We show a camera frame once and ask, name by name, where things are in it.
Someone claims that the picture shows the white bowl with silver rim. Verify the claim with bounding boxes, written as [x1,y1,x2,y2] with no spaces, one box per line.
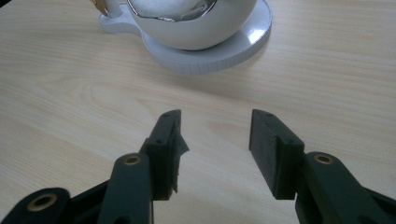
[125,0,260,51]

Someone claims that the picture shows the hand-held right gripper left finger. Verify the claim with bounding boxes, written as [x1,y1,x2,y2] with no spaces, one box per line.
[96,108,191,224]

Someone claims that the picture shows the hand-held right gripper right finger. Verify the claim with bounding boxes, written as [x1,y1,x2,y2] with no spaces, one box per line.
[248,108,396,224]

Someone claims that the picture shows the white stand with post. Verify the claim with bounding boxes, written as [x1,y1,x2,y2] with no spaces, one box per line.
[98,0,274,76]

